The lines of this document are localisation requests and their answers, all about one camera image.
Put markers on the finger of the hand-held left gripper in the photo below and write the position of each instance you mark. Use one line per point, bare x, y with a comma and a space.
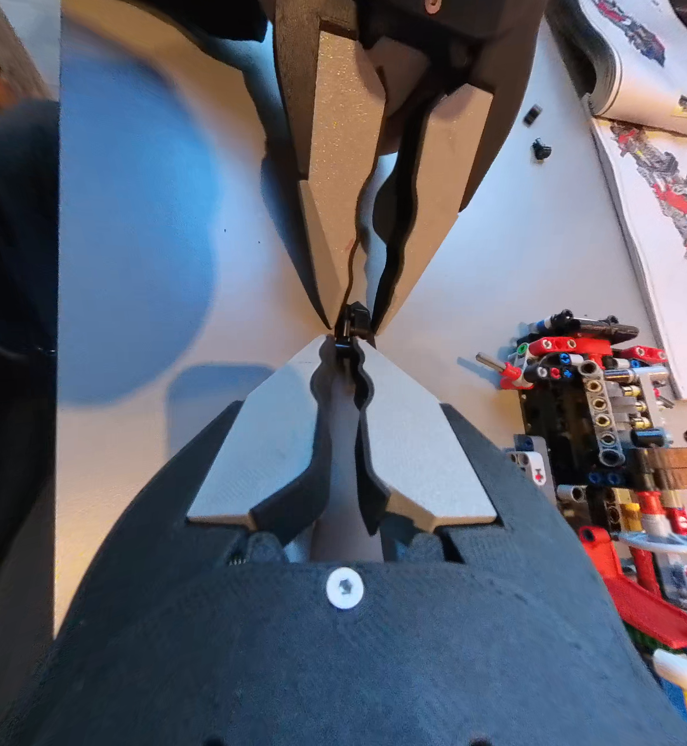
343, 145
436, 175

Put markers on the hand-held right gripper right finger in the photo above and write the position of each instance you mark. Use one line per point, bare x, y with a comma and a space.
419, 449

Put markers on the person's black clothing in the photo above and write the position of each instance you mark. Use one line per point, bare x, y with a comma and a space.
5, 291

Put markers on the black toy assembly red pin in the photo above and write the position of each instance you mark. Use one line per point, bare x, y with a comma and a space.
352, 319

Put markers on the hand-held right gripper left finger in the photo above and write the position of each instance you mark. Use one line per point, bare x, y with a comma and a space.
267, 449

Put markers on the black toy pin connector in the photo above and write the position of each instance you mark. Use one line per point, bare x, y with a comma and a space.
541, 150

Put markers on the toy instruction booklet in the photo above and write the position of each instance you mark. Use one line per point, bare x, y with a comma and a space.
658, 245

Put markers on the light grey desk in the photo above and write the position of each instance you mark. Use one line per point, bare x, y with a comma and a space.
495, 233

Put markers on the toy brick vehicle model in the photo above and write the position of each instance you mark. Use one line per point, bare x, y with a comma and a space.
599, 408

